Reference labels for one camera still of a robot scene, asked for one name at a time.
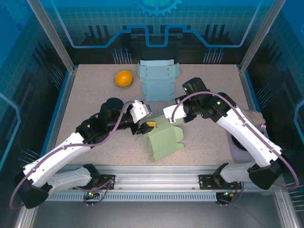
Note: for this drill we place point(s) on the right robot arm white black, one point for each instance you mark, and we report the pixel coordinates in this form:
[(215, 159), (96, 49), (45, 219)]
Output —
[(244, 135)]

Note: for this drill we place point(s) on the pale blue paper box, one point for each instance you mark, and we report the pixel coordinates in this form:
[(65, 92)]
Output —
[(156, 78)]

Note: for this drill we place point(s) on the orange dome toy cake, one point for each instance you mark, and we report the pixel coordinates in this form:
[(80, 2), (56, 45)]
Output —
[(123, 78)]

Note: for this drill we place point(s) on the lavender tray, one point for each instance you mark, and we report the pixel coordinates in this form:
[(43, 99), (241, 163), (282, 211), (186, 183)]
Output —
[(237, 155)]

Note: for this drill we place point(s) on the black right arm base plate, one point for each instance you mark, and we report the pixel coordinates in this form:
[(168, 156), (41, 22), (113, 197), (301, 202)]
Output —
[(206, 181)]

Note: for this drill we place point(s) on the silver fork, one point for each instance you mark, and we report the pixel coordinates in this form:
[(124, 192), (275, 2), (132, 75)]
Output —
[(263, 128)]

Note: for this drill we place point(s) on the beige folded cloth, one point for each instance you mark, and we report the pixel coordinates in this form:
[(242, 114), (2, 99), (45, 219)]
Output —
[(255, 116)]

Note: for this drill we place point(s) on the black bowl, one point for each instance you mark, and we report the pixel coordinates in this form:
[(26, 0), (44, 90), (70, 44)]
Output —
[(238, 143)]

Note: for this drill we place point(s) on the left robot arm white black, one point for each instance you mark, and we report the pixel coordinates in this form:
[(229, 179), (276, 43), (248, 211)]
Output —
[(59, 152)]

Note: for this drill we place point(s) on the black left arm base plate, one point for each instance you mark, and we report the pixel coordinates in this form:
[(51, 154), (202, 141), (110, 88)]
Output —
[(108, 181)]

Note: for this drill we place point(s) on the pale green paper box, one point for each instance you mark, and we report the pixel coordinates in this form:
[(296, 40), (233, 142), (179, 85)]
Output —
[(165, 140)]

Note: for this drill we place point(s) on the aluminium mounting rail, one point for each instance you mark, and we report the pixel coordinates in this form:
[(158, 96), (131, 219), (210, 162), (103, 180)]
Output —
[(154, 177)]

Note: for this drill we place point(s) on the aluminium frame post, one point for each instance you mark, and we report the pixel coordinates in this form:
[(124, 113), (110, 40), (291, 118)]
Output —
[(57, 40), (259, 40)]

